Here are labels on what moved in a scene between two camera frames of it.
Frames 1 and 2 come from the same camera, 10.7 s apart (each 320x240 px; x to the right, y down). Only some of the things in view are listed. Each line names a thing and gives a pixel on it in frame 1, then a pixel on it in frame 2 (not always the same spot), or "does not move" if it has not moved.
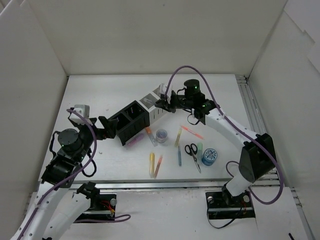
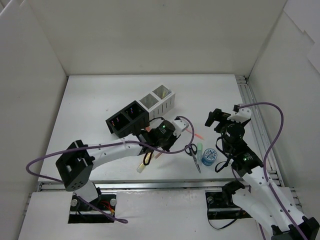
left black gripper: [97, 128] -> [145, 137]
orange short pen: [157, 167] -> [158, 155]
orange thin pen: [193, 132] does not move
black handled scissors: [192, 150] does not move
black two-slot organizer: [131, 120] does not move
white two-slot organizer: [155, 112] does not move
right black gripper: [171, 100] -> [219, 116]
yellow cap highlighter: [152, 160] -> [141, 167]
